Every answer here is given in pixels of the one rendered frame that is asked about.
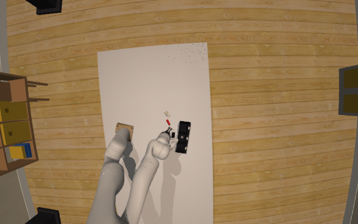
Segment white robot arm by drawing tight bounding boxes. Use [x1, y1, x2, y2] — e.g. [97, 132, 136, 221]
[86, 128, 178, 224]

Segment black rack of three bins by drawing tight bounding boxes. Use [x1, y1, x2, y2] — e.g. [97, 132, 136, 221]
[176, 121, 191, 153]

